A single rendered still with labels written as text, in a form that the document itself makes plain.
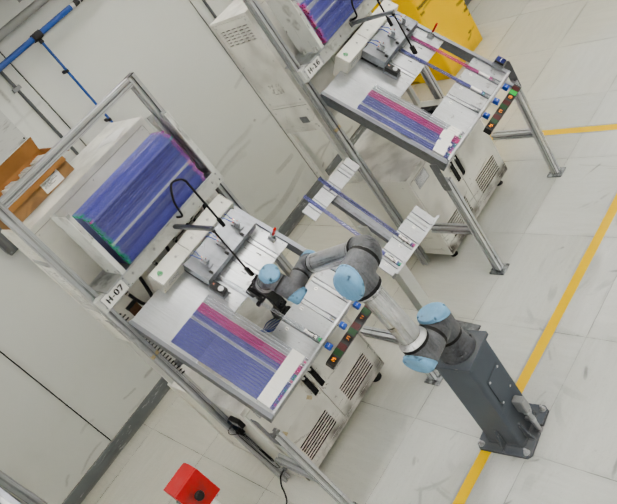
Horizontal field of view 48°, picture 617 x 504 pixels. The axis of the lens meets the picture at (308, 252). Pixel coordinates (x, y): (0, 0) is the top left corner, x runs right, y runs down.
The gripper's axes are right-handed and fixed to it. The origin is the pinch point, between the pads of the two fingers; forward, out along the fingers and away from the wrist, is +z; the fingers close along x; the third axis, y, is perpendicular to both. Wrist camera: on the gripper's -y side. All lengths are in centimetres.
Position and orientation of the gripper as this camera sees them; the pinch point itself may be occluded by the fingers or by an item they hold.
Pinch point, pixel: (261, 302)
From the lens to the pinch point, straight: 292.9
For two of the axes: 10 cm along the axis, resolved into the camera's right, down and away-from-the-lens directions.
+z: -2.0, 3.6, 9.1
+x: -5.5, 7.3, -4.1
